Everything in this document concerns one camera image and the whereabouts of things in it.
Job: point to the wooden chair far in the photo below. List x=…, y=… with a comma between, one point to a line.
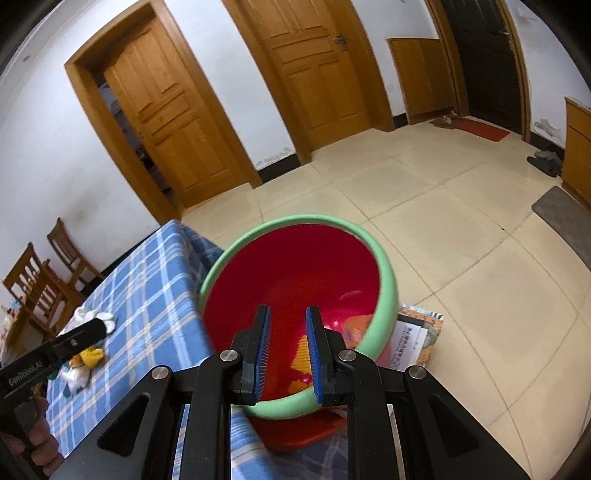
x=83, y=276

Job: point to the dark slippers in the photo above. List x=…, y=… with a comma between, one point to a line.
x=547, y=162

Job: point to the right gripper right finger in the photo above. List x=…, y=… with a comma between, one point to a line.
x=324, y=346

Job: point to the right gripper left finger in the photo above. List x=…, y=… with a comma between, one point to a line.
x=253, y=347

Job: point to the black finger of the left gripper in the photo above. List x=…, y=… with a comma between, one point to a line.
x=66, y=346

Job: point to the person's left hand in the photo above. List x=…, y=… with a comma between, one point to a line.
x=45, y=452

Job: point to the yellow foam fruit net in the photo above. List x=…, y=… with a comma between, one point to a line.
x=302, y=360

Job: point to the right wooden door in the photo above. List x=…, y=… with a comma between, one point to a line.
x=316, y=60

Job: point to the grey floor mat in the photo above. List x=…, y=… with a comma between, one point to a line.
x=568, y=219

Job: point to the blue plaid tablecloth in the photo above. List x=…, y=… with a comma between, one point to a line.
x=152, y=295

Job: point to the low wooden panel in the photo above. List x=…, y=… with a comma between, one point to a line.
x=425, y=78

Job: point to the wooden chair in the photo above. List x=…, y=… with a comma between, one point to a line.
x=47, y=301
x=83, y=276

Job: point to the papers on floor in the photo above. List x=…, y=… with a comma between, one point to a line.
x=415, y=334

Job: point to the wooden cabinet right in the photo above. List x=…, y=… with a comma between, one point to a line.
x=576, y=172

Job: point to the wooden door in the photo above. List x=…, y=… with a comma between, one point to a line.
x=170, y=105
x=316, y=60

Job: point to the wooden chair near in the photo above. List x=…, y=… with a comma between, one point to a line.
x=47, y=301

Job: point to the red bin with green rim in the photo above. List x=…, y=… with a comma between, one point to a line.
x=290, y=264

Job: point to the left wooden door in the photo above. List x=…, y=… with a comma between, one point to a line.
x=170, y=105

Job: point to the red door mat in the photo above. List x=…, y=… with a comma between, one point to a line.
x=482, y=130

